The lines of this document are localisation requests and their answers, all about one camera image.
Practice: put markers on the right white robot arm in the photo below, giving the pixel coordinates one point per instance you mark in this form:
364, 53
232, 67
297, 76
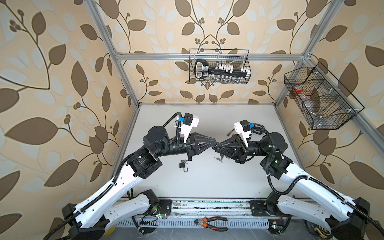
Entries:
297, 193

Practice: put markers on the back wire basket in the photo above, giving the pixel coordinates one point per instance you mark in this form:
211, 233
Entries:
235, 57

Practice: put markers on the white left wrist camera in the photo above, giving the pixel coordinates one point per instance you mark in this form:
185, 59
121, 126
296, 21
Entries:
185, 124

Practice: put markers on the black socket holder rail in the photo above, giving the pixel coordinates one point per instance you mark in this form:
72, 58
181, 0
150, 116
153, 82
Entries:
203, 70

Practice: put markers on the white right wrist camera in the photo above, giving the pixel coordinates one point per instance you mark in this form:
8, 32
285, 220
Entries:
244, 130

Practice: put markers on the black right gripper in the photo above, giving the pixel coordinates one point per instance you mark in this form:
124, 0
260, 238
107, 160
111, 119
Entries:
238, 149

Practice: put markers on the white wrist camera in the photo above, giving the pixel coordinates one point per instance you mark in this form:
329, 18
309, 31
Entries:
185, 124
244, 130

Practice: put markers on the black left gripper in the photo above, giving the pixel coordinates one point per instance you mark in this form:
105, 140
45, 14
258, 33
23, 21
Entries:
194, 147

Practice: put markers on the yellow tape roll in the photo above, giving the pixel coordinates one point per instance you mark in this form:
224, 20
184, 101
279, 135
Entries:
110, 231

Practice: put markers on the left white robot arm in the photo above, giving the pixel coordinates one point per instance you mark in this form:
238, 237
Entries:
90, 219

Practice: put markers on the side wire basket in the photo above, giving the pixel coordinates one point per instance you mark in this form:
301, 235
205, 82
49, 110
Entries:
326, 103

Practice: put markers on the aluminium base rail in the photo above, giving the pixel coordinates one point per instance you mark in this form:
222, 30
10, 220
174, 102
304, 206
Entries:
197, 208

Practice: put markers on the yellow black tape measure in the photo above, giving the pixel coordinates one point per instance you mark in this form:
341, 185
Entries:
323, 233

